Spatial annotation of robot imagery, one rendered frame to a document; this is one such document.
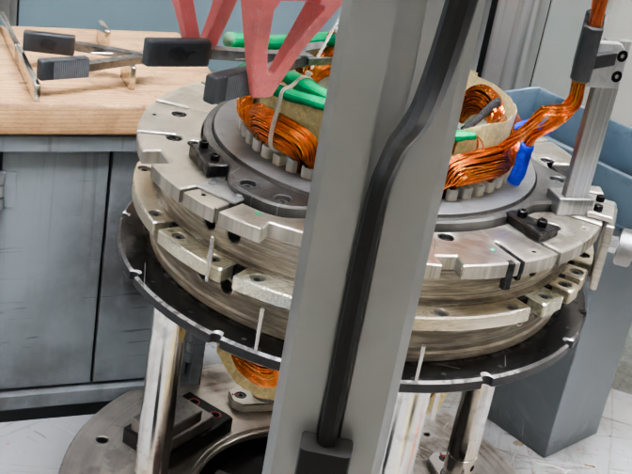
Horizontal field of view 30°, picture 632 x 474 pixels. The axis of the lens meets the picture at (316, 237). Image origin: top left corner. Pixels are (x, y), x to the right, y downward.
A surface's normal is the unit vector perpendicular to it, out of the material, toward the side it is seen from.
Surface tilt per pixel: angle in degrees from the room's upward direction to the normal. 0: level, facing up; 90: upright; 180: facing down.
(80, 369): 90
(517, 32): 90
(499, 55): 90
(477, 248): 0
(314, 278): 90
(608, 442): 0
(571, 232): 0
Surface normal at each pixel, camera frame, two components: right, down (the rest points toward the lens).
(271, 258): -0.43, 0.33
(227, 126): 0.15, -0.89
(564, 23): -0.93, 0.01
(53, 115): 0.36, 0.46
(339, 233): -0.11, 0.42
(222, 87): 0.80, 0.38
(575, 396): 0.65, 0.42
